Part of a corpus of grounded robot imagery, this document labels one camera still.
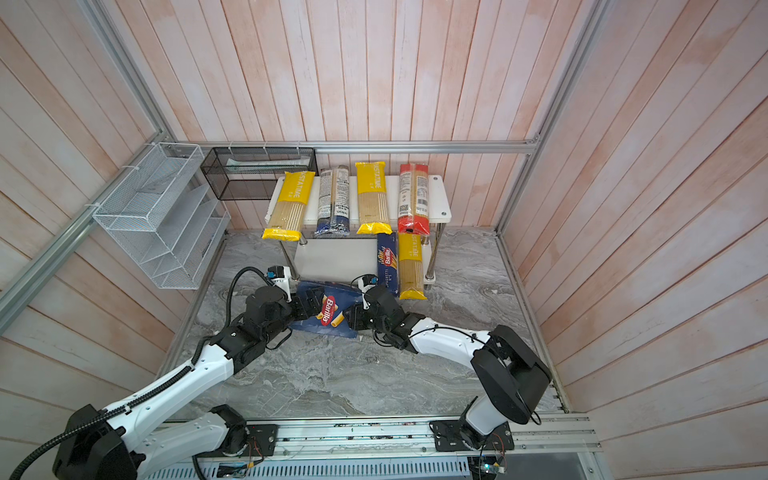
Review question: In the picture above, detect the blue Barilla rigatoni box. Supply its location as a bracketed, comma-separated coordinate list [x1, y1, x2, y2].
[291, 281, 363, 339]

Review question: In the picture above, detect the blue Barilla spaghetti box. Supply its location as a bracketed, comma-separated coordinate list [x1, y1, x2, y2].
[376, 233, 399, 296]

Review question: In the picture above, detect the yellow Pastatime spaghetti bag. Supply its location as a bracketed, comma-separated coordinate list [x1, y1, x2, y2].
[262, 171, 315, 242]
[355, 161, 392, 235]
[398, 233, 426, 300]

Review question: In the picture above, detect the dark blue spaghetti bag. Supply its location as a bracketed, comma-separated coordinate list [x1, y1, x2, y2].
[314, 166, 350, 238]

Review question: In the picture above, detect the red spaghetti bag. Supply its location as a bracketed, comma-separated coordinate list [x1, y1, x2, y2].
[397, 164, 430, 236]

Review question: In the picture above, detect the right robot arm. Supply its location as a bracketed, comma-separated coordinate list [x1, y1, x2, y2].
[344, 286, 552, 451]

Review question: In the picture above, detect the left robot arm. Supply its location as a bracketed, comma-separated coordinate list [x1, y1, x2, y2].
[10, 267, 325, 479]

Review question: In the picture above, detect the white two-tier shelf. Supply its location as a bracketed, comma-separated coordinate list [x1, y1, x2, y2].
[289, 175, 452, 284]

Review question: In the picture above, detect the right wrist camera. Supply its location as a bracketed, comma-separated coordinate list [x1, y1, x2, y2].
[351, 274, 378, 310]

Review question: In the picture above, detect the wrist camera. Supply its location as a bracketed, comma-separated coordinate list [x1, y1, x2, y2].
[351, 274, 378, 310]
[267, 266, 297, 302]

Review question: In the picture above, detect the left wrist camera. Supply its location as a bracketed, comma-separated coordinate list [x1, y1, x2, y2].
[267, 266, 297, 302]

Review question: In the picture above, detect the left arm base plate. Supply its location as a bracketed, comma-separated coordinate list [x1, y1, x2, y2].
[220, 424, 279, 458]

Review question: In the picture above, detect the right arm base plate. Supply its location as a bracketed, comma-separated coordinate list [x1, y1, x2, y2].
[429, 420, 515, 452]

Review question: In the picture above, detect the black mesh wall basket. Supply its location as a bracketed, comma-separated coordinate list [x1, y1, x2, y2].
[201, 146, 319, 201]

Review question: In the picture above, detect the white wire mesh organizer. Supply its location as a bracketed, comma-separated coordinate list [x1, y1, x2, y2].
[94, 143, 230, 290]

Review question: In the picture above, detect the aluminium mounting rail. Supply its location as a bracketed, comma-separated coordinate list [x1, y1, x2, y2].
[113, 413, 604, 466]

